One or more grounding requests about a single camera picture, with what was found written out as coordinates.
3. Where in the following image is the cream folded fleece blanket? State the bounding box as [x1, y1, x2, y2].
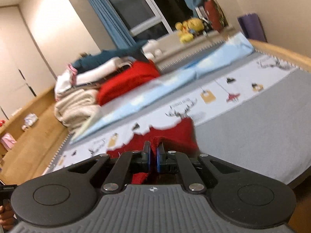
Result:
[54, 89, 100, 133]

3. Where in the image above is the light blue folded duvet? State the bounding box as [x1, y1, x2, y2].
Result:
[70, 33, 254, 144]

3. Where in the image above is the white folded cloth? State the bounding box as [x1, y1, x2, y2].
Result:
[75, 57, 134, 85]

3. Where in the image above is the grey printed bed sheet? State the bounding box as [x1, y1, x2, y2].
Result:
[47, 41, 310, 187]

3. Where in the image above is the window with white frame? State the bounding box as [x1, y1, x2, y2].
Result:
[109, 0, 197, 41]

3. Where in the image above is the pink box on shelf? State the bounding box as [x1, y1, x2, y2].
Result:
[1, 133, 16, 151]

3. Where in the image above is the left blue curtain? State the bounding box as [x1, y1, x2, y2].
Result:
[88, 0, 136, 48]

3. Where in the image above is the dark red knit sweater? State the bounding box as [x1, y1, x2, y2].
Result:
[107, 118, 199, 185]

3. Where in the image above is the white plush toy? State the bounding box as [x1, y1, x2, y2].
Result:
[142, 39, 163, 61]

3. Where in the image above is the person's left hand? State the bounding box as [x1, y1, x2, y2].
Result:
[0, 200, 16, 232]

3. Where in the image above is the tissue pack on headboard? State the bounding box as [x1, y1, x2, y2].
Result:
[21, 113, 38, 131]

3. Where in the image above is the yellow plush toy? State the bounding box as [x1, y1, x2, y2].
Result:
[175, 18, 204, 44]

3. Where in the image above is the white and pink garment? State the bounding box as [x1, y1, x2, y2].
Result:
[54, 64, 78, 102]

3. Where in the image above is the blue shark plush toy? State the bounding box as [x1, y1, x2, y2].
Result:
[72, 40, 148, 74]

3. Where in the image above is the white wardrobe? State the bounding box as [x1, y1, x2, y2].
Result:
[1, 6, 55, 120]

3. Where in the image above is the purple box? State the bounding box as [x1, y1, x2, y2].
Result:
[237, 13, 267, 42]

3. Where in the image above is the bright red folded knit blanket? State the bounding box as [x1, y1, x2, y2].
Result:
[96, 60, 160, 106]

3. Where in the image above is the dark red cushion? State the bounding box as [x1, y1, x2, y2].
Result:
[204, 0, 228, 33]

